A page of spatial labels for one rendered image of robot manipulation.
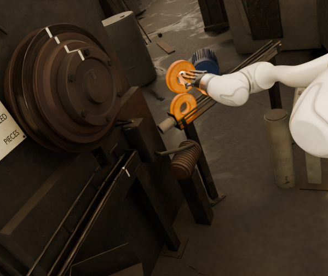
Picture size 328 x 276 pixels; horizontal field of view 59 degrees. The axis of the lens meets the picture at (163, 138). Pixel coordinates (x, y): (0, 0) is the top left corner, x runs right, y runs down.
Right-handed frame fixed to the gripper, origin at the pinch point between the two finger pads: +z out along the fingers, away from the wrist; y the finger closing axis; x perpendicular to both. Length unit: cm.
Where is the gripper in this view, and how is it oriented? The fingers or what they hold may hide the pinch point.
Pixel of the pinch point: (180, 74)
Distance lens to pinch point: 142.3
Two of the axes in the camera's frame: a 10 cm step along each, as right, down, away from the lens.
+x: -3.1, -7.7, -5.6
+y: 8.1, -5.2, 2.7
